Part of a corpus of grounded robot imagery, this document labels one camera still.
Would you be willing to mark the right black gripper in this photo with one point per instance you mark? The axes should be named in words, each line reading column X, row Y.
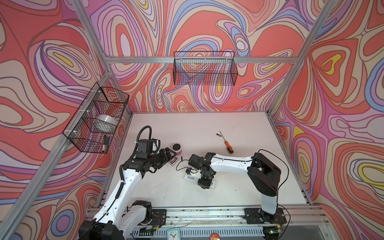
column 204, row 184

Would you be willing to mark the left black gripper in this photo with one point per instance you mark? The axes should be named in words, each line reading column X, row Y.
column 164, row 159

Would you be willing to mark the orange handled screwdriver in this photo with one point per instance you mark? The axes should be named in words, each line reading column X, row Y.
column 228, row 146

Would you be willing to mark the white remote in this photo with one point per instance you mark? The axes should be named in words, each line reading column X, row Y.
column 195, row 178

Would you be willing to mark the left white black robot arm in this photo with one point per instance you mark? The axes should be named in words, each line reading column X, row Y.
column 115, row 221

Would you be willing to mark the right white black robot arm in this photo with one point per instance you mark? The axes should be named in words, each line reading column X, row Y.
column 264, row 174

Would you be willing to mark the purple card box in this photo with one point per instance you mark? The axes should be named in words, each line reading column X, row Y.
column 173, row 161

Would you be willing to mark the pink round speaker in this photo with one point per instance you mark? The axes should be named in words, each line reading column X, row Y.
column 177, row 148

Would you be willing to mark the small white clock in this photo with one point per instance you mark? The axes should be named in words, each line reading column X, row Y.
column 174, row 234

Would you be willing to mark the white tape roll in basket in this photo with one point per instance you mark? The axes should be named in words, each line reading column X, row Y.
column 105, row 124

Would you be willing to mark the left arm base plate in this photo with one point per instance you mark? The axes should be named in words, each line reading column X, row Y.
column 158, row 218

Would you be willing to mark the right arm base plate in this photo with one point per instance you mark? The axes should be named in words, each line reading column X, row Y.
column 257, row 216

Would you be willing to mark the black wire basket on left wall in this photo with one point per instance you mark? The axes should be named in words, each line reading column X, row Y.
column 93, row 127

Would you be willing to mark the black wire basket on wall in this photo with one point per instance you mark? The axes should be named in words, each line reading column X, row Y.
column 205, row 68
column 93, row 127

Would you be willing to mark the black wire basket on back wall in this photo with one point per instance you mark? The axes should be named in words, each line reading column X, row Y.
column 205, row 68

